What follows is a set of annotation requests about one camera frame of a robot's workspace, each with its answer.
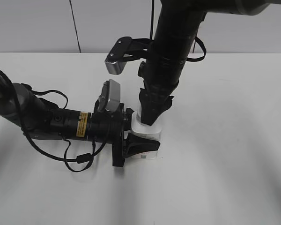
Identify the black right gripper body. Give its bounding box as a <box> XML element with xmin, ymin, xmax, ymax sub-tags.
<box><xmin>139</xmin><ymin>50</ymin><xmax>185</xmax><ymax>103</ymax></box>

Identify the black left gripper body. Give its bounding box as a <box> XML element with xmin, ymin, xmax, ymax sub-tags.
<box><xmin>90</xmin><ymin>101</ymin><xmax>125</xmax><ymax>167</ymax></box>

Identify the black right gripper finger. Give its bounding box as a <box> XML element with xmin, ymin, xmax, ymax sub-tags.
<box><xmin>139</xmin><ymin>88</ymin><xmax>174</xmax><ymax>125</ymax></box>

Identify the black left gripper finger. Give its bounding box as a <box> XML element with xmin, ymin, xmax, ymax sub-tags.
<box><xmin>126</xmin><ymin>133</ymin><xmax>160</xmax><ymax>158</ymax></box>
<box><xmin>125</xmin><ymin>107</ymin><xmax>134</xmax><ymax>119</ymax></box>

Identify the white yili changqing bottle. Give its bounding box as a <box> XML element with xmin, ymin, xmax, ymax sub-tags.
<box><xmin>131</xmin><ymin>106</ymin><xmax>162</xmax><ymax>159</ymax></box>

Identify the white bottle cap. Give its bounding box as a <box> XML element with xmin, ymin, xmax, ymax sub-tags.
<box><xmin>136</xmin><ymin>108</ymin><xmax>141</xmax><ymax>123</ymax></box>

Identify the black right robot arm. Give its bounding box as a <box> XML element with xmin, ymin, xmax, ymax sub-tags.
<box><xmin>138</xmin><ymin>0</ymin><xmax>271</xmax><ymax>126</ymax></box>

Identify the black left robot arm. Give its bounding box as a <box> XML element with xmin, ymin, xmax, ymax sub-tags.
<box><xmin>0</xmin><ymin>70</ymin><xmax>160</xmax><ymax>167</ymax></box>

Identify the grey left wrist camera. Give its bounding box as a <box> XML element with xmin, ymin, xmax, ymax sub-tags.
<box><xmin>97</xmin><ymin>79</ymin><xmax>120</xmax><ymax>113</ymax></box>

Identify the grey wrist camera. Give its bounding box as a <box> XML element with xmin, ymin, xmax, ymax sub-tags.
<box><xmin>105</xmin><ymin>37</ymin><xmax>132</xmax><ymax>75</ymax></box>
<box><xmin>97</xmin><ymin>79</ymin><xmax>120</xmax><ymax>113</ymax></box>

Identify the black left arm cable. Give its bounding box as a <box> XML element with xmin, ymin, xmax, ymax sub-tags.
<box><xmin>0</xmin><ymin>60</ymin><xmax>108</xmax><ymax>172</ymax></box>

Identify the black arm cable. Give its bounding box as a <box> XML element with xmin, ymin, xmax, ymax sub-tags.
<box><xmin>0</xmin><ymin>60</ymin><xmax>108</xmax><ymax>172</ymax></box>
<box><xmin>149</xmin><ymin>0</ymin><xmax>207</xmax><ymax>63</ymax></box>

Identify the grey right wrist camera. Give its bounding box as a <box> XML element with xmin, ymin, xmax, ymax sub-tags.
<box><xmin>105</xmin><ymin>37</ymin><xmax>132</xmax><ymax>75</ymax></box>

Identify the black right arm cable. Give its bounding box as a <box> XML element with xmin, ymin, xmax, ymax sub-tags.
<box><xmin>149</xmin><ymin>0</ymin><xmax>207</xmax><ymax>63</ymax></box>

